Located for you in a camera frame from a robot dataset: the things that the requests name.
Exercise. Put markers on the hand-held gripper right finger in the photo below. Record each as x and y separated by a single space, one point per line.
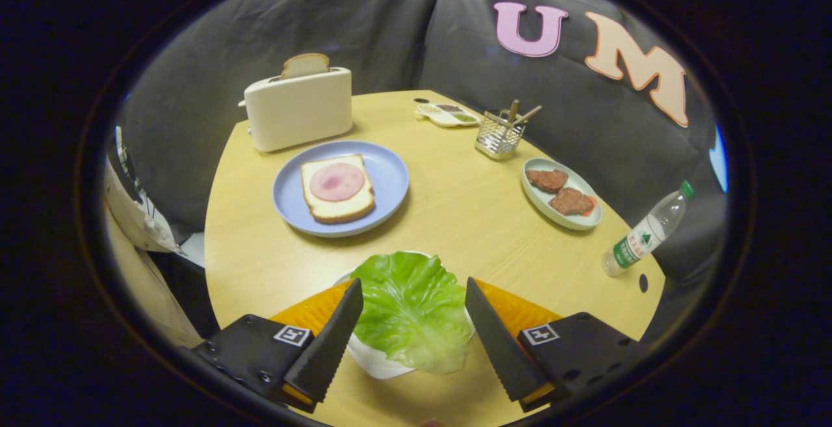
497 342

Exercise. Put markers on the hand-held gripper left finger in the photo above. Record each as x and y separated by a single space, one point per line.
331 342

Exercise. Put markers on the green lettuce leaf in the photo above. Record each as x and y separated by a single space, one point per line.
413 310

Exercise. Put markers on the brown crust bread slice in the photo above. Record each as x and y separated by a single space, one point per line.
305 65

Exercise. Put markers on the white bowl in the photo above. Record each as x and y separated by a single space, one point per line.
374 363

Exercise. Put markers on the white bread slice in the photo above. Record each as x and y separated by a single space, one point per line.
335 209

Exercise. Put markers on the pale green plate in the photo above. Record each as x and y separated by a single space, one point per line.
582 222

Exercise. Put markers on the brown meat piece orange edge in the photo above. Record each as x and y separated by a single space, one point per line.
571 201

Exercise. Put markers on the pink ham slice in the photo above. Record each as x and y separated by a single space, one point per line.
337 182

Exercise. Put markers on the blue plate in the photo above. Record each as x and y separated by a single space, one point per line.
390 177

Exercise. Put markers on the clear water bottle green label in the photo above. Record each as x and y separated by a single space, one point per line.
640 238

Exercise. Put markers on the white divided condiment tray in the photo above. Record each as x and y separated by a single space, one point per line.
445 118

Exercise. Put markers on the white toaster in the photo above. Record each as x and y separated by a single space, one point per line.
299 112

